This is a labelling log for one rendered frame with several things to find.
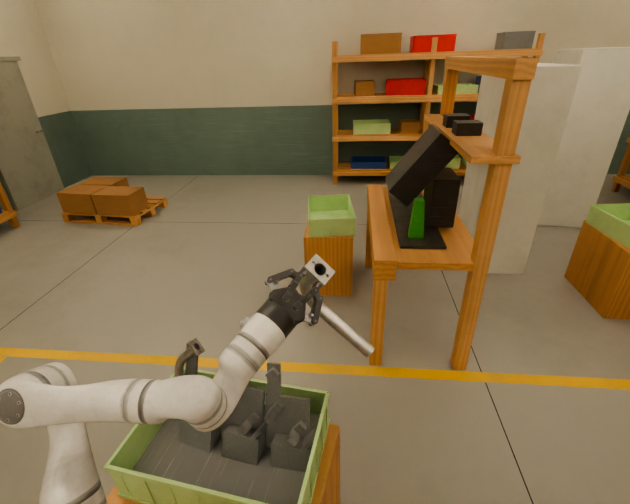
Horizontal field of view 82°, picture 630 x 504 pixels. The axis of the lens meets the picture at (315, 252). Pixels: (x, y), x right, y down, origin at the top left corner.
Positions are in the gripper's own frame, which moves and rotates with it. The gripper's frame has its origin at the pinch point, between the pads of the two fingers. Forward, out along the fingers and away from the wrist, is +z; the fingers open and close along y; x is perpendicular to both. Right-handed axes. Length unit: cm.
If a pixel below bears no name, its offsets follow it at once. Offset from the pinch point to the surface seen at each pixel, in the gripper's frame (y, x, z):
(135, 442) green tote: 1, 82, -51
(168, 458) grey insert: -11, 81, -48
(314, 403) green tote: -38, 69, -4
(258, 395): -19, 65, -16
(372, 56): 118, 280, 469
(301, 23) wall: 246, 332, 478
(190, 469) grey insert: -18, 76, -46
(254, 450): -30, 66, -29
